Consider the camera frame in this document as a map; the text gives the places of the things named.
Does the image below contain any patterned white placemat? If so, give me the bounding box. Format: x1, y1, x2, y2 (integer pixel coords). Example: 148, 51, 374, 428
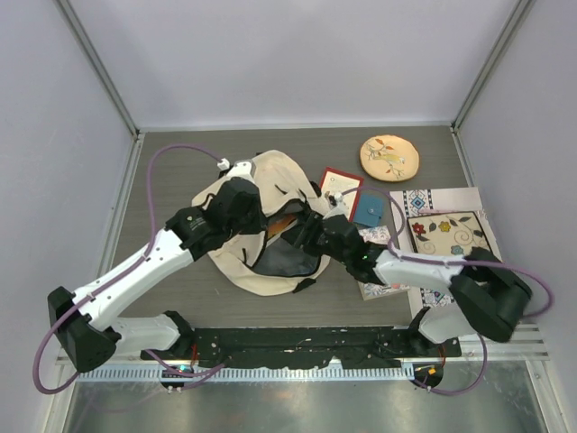
389, 187, 497, 324

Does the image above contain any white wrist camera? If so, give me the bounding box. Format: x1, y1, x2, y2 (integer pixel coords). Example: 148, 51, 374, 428
216, 158, 256, 182
325, 191, 349, 217

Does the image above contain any white slotted cable duct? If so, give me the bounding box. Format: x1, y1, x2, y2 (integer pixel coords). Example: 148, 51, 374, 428
77, 361, 414, 382

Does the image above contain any black mounting base plate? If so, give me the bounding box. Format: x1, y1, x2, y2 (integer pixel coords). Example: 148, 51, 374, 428
154, 327, 462, 370

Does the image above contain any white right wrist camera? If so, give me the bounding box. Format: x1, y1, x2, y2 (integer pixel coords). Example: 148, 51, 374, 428
325, 191, 349, 217

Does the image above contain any red bordered book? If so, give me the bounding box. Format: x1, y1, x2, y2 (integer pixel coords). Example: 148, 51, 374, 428
320, 167, 364, 221

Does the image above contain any blue sunset cover book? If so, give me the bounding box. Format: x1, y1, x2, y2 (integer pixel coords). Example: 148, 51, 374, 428
268, 214, 297, 236

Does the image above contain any floral cover notebook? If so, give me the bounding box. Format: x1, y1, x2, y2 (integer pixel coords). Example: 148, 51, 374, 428
359, 226, 410, 300

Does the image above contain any cream canvas backpack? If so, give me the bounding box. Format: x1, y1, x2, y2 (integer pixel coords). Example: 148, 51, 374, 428
208, 150, 330, 297

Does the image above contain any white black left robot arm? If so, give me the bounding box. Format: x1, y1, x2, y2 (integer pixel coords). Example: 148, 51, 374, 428
48, 176, 266, 373

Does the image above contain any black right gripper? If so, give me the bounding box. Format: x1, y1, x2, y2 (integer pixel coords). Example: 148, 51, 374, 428
280, 210, 350, 265

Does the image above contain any small blue wallet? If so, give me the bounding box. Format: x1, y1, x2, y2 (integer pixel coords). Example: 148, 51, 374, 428
353, 194, 384, 227

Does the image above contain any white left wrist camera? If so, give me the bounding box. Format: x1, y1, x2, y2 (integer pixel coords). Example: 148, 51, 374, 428
216, 158, 256, 182

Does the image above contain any round bird pattern plate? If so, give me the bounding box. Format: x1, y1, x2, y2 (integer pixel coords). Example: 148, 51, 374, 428
360, 134, 420, 182

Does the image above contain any square flower pattern plate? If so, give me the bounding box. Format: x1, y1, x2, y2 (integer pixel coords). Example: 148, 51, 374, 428
408, 212, 495, 256

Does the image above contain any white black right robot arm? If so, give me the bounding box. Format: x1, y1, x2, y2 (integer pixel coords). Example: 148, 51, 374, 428
292, 214, 532, 356

